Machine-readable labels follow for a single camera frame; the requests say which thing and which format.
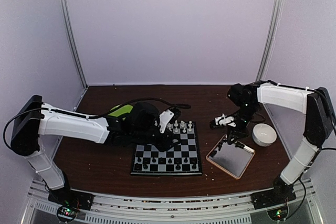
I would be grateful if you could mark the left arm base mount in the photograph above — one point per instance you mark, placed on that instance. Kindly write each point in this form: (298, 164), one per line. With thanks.
(73, 199)

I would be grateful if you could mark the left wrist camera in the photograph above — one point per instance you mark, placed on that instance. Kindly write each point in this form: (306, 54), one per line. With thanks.
(167, 118)

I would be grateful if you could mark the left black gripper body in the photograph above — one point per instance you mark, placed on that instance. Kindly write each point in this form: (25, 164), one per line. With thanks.
(162, 146)

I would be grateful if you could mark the white bowl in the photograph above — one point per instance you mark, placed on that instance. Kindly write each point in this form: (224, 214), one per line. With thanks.
(264, 135)

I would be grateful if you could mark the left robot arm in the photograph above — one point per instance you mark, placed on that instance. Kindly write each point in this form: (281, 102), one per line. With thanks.
(134, 122)

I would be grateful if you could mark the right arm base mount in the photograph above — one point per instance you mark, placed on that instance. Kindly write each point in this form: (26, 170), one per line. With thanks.
(267, 198)

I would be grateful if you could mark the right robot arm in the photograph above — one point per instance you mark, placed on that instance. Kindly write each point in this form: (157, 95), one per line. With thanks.
(304, 112)

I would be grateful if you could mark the green plate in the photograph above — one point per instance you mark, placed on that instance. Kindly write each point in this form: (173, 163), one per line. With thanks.
(116, 111)

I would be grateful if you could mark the front aluminium rail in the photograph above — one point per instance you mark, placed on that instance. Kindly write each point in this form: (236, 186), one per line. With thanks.
(229, 208)

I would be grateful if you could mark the left aluminium frame post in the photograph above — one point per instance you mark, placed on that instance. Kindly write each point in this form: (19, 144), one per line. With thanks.
(72, 43)

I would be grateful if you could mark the wooden metal tray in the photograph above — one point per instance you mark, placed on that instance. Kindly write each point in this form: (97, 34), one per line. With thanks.
(233, 159)

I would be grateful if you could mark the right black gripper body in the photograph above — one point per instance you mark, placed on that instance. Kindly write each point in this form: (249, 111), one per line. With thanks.
(243, 131)

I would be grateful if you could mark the right aluminium frame post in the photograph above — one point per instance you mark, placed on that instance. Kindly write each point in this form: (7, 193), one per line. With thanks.
(270, 39)

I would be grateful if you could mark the black white chess board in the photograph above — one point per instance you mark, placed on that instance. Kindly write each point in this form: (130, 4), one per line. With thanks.
(188, 147)

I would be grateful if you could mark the aluminium frame post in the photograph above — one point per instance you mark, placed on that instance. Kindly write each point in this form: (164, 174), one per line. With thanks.
(72, 43)
(270, 39)

